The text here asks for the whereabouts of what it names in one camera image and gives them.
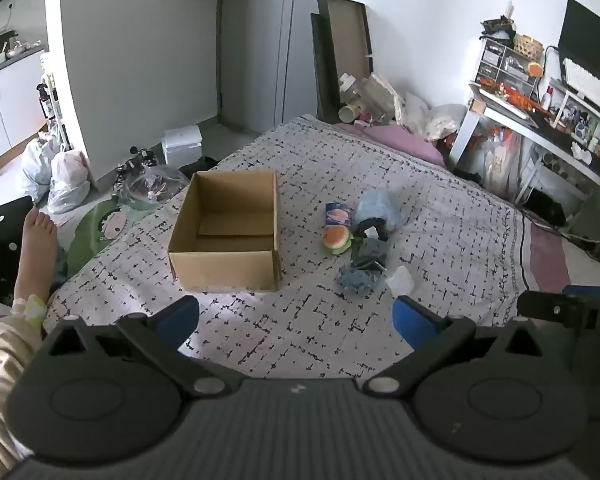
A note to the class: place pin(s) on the black tripod stands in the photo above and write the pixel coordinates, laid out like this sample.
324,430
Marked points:
135,165

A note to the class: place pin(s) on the black monitor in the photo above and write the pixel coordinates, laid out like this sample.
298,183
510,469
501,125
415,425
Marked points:
587,35

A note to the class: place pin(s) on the blue-grey plush toy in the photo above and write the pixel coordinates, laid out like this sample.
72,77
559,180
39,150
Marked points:
357,279

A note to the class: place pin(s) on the black polka-dot cushion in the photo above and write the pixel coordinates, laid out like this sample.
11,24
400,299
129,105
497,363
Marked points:
0,240

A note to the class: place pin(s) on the burger plush toy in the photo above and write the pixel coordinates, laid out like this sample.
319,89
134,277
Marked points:
336,235

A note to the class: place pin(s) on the blue tissue packet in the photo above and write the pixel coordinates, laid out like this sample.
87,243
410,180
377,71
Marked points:
337,214

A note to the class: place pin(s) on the white desk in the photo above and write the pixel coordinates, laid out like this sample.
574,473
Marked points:
510,117

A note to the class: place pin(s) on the crumpled clear plastic bags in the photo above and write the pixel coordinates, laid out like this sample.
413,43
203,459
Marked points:
380,97

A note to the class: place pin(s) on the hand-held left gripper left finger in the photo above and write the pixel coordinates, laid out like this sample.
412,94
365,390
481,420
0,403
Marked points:
180,317

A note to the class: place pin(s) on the white crumpled tissue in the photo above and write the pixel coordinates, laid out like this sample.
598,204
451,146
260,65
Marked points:
400,280

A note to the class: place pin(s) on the light blue fluffy cloth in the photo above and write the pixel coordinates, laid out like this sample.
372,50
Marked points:
380,205

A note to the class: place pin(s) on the white plastic bag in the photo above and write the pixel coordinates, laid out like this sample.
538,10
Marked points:
70,180
37,165

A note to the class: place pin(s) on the grey door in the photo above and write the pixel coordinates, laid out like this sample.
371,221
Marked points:
260,50

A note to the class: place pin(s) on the black bag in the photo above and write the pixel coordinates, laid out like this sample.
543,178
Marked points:
545,207

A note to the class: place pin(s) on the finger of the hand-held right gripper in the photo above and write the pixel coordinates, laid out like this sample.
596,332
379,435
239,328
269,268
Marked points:
550,307

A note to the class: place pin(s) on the folded cardboard sheet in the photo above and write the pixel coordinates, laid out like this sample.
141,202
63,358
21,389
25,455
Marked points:
342,35

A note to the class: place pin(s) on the pink pillow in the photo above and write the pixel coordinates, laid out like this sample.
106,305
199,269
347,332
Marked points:
395,137

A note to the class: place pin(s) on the person's beige pants leg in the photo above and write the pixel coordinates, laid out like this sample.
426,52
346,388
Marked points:
0,360

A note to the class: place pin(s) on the clear plastic bag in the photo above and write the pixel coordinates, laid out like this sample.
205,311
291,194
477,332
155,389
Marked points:
155,187

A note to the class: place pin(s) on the green cartoon cushion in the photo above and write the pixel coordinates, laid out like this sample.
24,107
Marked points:
95,230

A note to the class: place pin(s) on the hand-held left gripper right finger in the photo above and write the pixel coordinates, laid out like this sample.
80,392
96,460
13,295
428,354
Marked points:
410,320

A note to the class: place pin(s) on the dark grey cloth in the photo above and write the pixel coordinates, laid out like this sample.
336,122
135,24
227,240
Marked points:
370,252

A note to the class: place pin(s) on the wicker basket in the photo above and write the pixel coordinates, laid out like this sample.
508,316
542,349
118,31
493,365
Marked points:
527,46

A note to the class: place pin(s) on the dark spray bottle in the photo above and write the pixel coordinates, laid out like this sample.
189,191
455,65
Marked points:
43,102

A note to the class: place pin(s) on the brown cardboard box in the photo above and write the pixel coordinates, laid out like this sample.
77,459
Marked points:
220,265

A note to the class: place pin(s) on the crumpled white plastic bags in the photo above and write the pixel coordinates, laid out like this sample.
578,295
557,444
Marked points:
437,117

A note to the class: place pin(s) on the white keyboard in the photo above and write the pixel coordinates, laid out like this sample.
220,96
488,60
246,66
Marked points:
587,85

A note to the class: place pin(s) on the clear drawer organizer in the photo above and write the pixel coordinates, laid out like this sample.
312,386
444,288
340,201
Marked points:
505,67

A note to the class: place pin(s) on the white cabinet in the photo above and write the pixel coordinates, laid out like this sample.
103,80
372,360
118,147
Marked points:
0,110

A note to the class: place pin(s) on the person's bare foot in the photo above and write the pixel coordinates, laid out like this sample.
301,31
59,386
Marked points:
37,245

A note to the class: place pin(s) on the white box appliance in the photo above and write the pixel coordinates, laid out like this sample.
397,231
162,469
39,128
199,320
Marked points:
182,145

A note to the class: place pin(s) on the clear bottle with white cap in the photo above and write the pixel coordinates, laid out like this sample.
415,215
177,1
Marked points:
350,87

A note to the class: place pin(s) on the pink striped bed sheet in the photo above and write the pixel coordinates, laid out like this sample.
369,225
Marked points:
550,260

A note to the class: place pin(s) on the black soft item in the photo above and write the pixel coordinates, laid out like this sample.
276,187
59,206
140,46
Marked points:
367,224

